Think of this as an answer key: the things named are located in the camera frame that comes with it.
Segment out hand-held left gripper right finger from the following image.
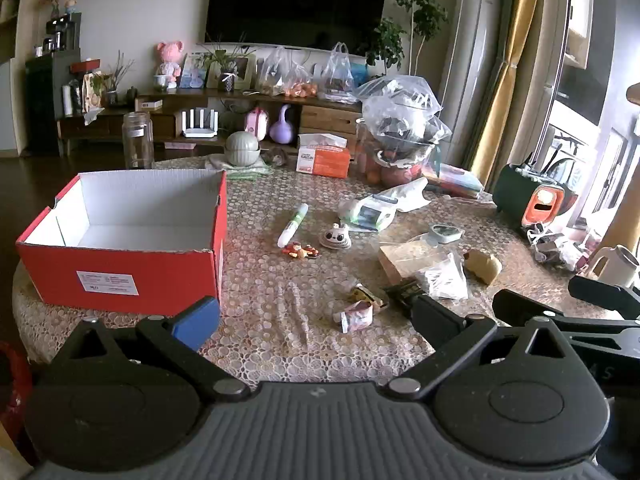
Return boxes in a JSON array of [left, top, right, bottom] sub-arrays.
[[387, 294, 583, 401]]

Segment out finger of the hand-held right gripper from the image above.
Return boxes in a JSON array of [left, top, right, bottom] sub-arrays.
[[568, 275, 640, 320], [492, 288, 640, 361]]

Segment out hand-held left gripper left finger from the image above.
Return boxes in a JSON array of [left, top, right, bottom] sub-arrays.
[[47, 296, 251, 403]]

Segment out red cardboard shoe box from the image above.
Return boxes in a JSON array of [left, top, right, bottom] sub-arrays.
[[15, 169, 228, 317]]

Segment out white pouch packet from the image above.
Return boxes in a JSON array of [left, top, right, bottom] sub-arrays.
[[339, 195, 398, 233]]

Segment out small red orange toy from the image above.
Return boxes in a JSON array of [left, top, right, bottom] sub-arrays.
[[281, 242, 320, 260]]

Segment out white panda figurine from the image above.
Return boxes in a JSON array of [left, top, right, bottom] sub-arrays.
[[320, 223, 352, 249]]

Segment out white green tube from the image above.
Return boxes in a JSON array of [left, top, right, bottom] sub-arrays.
[[277, 203, 309, 249]]

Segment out white kettle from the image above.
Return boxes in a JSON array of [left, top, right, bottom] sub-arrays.
[[582, 245, 640, 288]]

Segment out clear bag of small parts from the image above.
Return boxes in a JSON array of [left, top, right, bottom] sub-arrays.
[[415, 252, 469, 301]]

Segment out crumpled wrappers pile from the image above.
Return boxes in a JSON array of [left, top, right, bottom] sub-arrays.
[[527, 225, 586, 271]]

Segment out gold black candy wrapper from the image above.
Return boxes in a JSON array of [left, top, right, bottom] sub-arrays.
[[350, 284, 388, 311]]

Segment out pink candy packet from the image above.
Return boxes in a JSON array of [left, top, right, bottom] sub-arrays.
[[332, 302, 373, 333]]

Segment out small white oval container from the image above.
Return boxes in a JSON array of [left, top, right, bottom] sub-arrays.
[[430, 224, 464, 246]]

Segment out lace tablecloth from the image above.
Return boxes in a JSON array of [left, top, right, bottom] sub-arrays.
[[12, 155, 621, 391]]

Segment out white plastic bag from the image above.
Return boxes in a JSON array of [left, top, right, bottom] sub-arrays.
[[375, 177, 431, 211]]

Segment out colourful flat packets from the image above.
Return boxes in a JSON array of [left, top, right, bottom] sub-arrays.
[[425, 162, 493, 203]]

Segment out bag of orange fruit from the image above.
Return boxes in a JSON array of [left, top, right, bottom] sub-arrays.
[[356, 125, 441, 188]]

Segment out folded green cloth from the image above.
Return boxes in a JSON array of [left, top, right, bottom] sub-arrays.
[[207, 155, 273, 181]]

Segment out grey ribbed lidded bowl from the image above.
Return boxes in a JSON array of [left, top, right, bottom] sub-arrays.
[[224, 131, 262, 167]]

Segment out orange tissue box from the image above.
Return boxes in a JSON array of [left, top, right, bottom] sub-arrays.
[[296, 133, 352, 179]]

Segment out tall glass jar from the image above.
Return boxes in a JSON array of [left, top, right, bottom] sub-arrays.
[[122, 111, 154, 170]]

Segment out white router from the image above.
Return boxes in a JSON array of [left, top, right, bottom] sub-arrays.
[[181, 108, 219, 138]]

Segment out pink toy case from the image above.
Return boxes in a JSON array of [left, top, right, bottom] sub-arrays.
[[245, 107, 270, 141]]

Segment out purple gourd ornament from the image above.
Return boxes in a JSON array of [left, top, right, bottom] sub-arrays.
[[270, 105, 296, 143]]

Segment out clear plastic bag pile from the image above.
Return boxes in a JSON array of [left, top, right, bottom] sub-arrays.
[[357, 75, 453, 161]]

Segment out yellow curtain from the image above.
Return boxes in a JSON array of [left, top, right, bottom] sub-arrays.
[[472, 0, 546, 186]]

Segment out wooden television cabinet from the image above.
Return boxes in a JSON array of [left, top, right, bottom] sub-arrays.
[[57, 87, 366, 153]]

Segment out twig plant in dark vase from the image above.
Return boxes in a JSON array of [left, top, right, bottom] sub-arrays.
[[95, 50, 136, 108]]

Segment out potted plant in black vase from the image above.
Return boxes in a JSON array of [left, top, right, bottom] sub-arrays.
[[200, 35, 256, 93]]

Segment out white standing air conditioner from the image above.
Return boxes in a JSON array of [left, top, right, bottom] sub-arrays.
[[440, 0, 508, 166]]

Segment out printed snack bag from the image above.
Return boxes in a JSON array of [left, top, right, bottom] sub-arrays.
[[82, 72, 108, 113]]

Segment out plastic bag with dark contents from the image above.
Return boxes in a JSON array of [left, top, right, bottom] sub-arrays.
[[320, 42, 357, 103]]

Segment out plastic bag with oranges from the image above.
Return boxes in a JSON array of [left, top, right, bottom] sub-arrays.
[[257, 46, 318, 98]]

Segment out pink pig plush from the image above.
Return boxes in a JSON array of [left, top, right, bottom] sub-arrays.
[[156, 41, 183, 88]]

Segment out dark tall cabinet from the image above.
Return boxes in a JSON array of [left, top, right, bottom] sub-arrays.
[[25, 49, 81, 153]]

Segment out tall green houseplant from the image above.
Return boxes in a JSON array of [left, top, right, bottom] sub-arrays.
[[367, 0, 448, 78]]

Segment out black coffee machine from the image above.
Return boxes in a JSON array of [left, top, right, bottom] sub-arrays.
[[44, 12, 82, 53]]

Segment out black television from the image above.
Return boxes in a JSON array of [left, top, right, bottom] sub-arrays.
[[206, 0, 389, 56]]

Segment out blue photo frame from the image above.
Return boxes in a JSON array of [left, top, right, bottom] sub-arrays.
[[180, 52, 208, 89]]

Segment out wooden picture frame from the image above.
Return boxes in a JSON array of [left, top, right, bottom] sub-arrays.
[[207, 53, 257, 92]]

